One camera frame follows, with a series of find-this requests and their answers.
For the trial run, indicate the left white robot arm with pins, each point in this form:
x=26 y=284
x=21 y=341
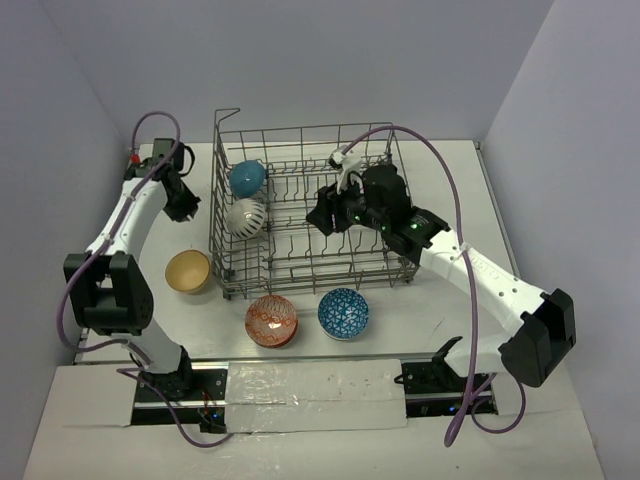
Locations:
x=106 y=288

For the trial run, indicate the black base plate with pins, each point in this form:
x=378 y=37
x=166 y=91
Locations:
x=431 y=389
x=202 y=405

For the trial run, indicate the blue patterned bowl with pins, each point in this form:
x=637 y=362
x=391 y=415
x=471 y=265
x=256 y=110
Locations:
x=343 y=314

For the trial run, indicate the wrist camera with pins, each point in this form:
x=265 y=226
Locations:
x=161 y=147
x=345 y=164

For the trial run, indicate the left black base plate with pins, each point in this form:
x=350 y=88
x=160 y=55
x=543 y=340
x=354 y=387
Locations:
x=202 y=405

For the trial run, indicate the yellow bowl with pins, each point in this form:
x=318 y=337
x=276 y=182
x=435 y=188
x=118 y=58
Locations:
x=188 y=271

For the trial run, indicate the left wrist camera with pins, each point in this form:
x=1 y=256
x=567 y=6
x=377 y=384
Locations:
x=161 y=147

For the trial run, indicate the plain blue bowl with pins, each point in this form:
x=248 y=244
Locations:
x=247 y=178

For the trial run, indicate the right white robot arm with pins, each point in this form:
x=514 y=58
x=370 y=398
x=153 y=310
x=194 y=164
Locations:
x=538 y=328

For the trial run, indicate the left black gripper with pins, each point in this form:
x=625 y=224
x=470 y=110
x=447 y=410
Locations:
x=183 y=204

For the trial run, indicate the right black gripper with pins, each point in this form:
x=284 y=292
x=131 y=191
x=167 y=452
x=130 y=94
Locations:
x=329 y=202

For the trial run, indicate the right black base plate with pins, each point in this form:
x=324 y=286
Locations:
x=431 y=389

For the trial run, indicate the grey wire dish rack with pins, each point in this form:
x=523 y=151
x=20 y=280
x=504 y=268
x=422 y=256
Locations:
x=287 y=254

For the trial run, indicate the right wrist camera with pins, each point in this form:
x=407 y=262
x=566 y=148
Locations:
x=345 y=164

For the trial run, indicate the red patterned bowl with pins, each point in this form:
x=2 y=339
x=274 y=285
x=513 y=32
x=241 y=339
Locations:
x=271 y=321

